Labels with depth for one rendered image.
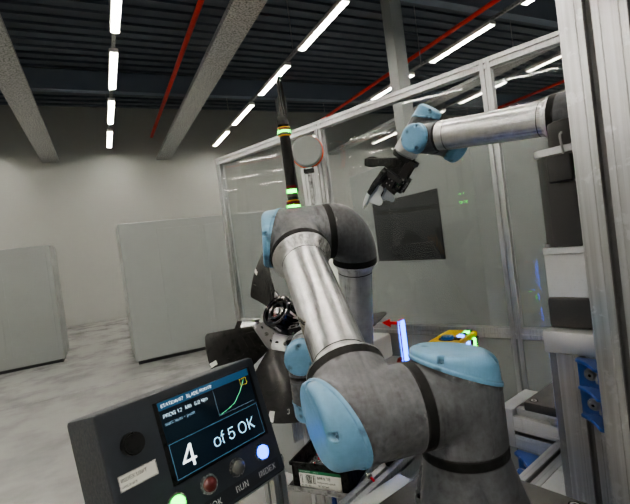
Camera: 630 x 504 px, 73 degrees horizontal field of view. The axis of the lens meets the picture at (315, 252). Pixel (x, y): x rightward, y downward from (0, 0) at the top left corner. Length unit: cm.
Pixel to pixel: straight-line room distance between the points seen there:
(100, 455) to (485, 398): 48
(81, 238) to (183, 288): 695
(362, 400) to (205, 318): 639
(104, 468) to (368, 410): 33
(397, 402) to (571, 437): 34
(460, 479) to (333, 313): 27
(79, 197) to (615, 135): 1323
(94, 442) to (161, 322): 617
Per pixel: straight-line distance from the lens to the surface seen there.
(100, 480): 66
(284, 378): 139
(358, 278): 92
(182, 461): 68
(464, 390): 59
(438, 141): 115
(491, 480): 64
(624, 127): 64
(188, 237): 681
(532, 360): 189
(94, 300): 1338
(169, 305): 678
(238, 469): 72
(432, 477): 65
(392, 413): 55
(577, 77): 67
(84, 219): 1343
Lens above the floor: 143
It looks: 1 degrees down
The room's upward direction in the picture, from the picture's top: 7 degrees counter-clockwise
